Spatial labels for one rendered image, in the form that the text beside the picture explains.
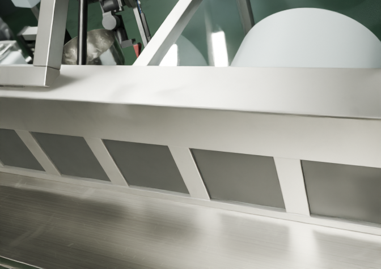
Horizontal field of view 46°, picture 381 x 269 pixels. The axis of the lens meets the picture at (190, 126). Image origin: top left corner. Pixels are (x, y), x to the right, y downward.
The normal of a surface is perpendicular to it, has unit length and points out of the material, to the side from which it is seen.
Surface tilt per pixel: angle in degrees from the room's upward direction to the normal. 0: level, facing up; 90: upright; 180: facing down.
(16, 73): 40
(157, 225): 0
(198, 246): 0
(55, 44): 90
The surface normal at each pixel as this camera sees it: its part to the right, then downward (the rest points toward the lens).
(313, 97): -0.28, -0.71
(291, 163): -0.37, 0.70
